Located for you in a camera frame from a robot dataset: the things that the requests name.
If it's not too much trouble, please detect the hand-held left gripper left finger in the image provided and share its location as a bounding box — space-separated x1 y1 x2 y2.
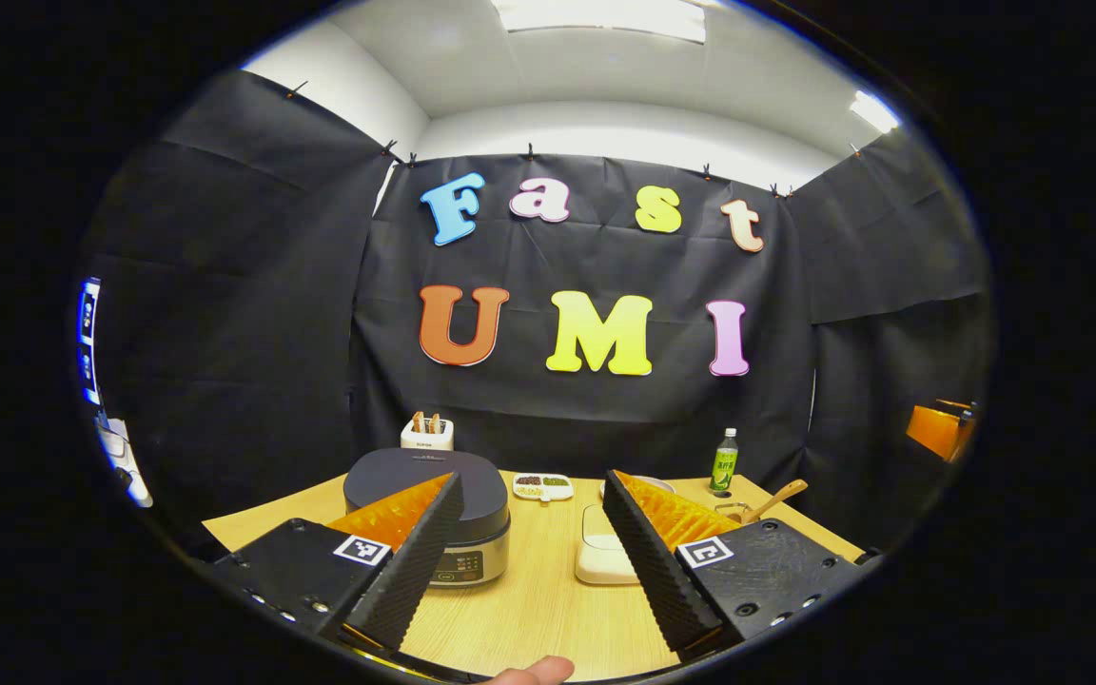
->
210 471 465 651

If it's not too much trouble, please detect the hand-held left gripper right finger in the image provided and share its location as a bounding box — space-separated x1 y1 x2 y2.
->
602 469 877 664

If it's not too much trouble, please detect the white rice container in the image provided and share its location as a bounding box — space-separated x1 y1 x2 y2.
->
575 502 644 585

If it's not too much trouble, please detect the black silver rice cooker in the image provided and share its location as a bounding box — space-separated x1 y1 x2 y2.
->
343 447 512 588

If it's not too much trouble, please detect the wooden spoon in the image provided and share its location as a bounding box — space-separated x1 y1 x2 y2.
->
738 479 809 524

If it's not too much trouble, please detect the white round plate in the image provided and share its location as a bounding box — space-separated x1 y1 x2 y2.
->
599 475 675 500

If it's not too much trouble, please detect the green tea bottle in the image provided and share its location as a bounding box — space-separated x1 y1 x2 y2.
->
710 427 740 492

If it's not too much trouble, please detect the white toaster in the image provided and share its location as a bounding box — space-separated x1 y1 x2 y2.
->
401 419 455 452

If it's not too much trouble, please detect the white divided snack dish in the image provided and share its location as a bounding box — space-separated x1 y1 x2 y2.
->
512 473 575 502

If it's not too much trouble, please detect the black backdrop cloth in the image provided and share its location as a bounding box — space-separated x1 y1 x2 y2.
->
82 68 994 553

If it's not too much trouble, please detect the small ceiling light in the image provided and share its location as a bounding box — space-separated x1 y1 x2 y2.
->
848 90 901 134

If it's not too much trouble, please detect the computer monitor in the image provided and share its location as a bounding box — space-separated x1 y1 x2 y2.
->
75 276 104 408

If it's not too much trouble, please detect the long ceiling light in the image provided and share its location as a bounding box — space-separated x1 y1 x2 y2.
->
491 0 707 44

